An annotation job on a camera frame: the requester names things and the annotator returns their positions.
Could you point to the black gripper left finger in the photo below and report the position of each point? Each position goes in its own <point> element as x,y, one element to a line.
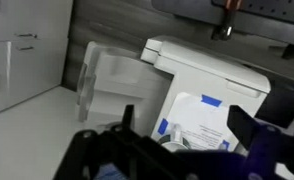
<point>128,116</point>

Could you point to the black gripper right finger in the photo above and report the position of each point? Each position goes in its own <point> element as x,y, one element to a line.
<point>242,121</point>

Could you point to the white mug with green band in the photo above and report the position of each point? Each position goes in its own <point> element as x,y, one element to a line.
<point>173,146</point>

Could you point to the blue tape piece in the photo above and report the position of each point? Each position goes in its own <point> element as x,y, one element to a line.
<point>225,144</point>
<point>211,100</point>
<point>163,126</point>

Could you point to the white paper sheet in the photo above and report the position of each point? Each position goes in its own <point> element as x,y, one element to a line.
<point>200,121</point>

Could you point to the clear plastic container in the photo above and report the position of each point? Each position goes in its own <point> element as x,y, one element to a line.
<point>120,73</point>

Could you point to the small white printer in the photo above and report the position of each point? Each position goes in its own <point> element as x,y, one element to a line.
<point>200,66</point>

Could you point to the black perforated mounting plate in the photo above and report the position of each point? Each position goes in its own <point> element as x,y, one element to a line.
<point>267,16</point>

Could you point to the white drawer cabinet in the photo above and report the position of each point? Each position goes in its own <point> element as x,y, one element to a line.
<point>27,66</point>

